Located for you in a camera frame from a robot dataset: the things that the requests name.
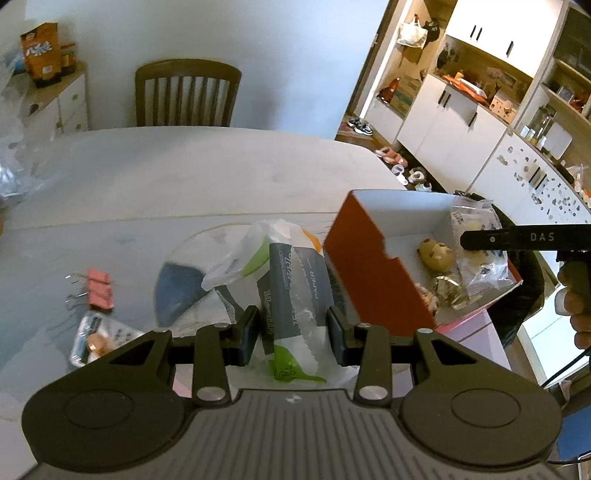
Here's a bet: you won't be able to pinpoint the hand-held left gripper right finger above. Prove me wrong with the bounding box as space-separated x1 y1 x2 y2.
326 305 491 404

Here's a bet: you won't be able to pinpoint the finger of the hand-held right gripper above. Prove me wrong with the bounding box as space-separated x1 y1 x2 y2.
460 224 519 253

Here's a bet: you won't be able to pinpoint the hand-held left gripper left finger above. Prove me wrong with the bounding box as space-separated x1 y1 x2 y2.
95 305 260 408

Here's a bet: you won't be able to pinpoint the clear snack packet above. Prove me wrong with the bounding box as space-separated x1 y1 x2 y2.
450 196 503 237

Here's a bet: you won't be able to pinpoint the brown spotted bun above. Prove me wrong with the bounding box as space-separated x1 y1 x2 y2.
417 237 456 273

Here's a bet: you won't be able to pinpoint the grey white tissue paper pack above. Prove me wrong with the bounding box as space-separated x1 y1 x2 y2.
201 219 334 385

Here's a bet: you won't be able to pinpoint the silver foil packet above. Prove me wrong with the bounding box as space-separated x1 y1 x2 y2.
433 274 468 309

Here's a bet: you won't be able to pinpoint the red cardboard box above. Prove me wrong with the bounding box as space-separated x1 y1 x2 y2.
322 189 525 339

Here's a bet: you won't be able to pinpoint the white glass-topped desktop table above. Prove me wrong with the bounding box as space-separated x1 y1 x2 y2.
0 126 514 463

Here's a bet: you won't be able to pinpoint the person's right hand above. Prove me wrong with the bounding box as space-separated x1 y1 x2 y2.
556 265 591 354

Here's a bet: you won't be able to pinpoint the white sticker-covered cabinet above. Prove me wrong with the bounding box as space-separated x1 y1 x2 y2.
470 133 591 232

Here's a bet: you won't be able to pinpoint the white shoes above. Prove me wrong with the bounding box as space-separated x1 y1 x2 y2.
392 163 433 193

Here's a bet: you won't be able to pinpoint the white storage cabinet unit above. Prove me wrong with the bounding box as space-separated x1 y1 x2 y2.
359 0 591 195

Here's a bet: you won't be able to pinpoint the pink slippers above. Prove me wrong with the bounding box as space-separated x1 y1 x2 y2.
374 146 410 167

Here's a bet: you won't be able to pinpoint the black white printed packet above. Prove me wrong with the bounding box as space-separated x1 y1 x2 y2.
69 309 145 368

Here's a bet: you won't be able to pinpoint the red tray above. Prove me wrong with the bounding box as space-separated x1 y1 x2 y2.
440 71 488 100

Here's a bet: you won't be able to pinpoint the printed cardboard carton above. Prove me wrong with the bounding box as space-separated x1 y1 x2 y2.
392 74 424 110

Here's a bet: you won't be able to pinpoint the white hanging plastic bag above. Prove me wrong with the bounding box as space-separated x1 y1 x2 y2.
397 16 428 49

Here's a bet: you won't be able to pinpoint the brown wooden chair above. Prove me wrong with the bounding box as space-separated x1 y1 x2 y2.
135 58 243 128

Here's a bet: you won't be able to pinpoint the white side cabinet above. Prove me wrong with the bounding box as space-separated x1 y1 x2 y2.
22 62 90 140

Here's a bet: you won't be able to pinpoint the clear plastic bag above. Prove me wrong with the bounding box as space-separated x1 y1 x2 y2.
0 58 52 209

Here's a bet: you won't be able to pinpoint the dark glass jars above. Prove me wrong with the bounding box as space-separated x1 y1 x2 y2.
60 43 77 77

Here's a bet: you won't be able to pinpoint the orange snack bag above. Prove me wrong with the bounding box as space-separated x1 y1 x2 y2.
19 23 64 89

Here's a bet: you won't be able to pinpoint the black cable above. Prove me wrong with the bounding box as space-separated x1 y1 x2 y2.
547 347 591 389

